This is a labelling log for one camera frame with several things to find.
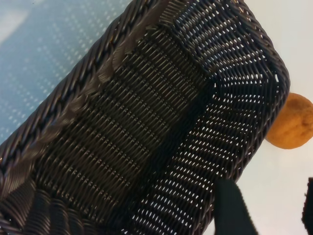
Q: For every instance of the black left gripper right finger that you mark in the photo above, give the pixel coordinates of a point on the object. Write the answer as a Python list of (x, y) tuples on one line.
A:
[(309, 208)]

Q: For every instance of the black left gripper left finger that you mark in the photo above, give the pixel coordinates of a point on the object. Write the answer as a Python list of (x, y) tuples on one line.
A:
[(232, 210)]

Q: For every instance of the dark brown wicker basket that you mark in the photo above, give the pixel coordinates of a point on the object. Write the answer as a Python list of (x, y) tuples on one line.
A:
[(146, 110)]

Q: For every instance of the orange mandarin fruit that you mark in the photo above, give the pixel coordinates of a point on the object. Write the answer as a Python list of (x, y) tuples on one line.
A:
[(293, 122)]

